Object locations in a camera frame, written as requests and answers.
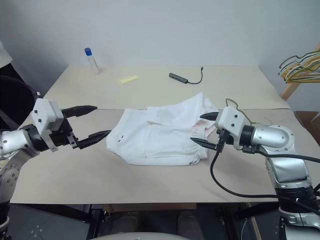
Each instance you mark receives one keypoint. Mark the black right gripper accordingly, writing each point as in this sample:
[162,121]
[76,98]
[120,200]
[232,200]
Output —
[217,140]

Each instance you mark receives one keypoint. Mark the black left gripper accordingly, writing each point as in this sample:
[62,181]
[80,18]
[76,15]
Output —
[61,138]

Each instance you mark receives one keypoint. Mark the green flower stem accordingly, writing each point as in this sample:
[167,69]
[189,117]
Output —
[236,106]

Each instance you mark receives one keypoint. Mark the white garment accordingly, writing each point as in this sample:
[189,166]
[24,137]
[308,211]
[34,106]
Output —
[155,140]

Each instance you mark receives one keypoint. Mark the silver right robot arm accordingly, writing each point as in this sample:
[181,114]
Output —
[275,136]

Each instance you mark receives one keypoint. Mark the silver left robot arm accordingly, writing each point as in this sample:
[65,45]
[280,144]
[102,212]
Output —
[12,140]

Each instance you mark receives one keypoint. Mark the yellow hanger on rack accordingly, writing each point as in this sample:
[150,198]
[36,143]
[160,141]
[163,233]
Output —
[297,77]

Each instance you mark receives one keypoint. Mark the white hanger on rack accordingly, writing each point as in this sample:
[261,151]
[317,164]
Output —
[300,65]

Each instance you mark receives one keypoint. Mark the dark green hanger on rack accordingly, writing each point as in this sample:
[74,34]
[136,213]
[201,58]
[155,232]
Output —
[295,58]

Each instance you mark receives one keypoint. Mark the pale yellow block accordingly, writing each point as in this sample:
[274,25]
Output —
[128,79]

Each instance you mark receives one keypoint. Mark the white bottle with blue cap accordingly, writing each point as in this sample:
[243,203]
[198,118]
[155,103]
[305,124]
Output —
[92,62]

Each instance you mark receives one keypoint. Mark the clothes hangers on wooden rack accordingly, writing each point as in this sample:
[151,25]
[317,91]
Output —
[290,91]

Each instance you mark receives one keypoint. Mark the brown cardboard box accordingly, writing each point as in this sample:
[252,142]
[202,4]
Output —
[310,120]

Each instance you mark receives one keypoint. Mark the black plate with screws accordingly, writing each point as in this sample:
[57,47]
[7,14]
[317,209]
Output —
[45,225]

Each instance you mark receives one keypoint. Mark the grey robot torso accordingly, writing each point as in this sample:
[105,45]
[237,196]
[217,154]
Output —
[137,236]

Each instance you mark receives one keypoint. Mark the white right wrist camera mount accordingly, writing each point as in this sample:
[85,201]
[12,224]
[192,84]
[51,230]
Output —
[232,120]

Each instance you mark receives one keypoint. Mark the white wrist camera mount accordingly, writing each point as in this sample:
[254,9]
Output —
[232,120]
[45,115]

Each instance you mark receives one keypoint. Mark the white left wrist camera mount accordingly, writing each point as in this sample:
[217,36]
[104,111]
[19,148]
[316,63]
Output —
[45,115]

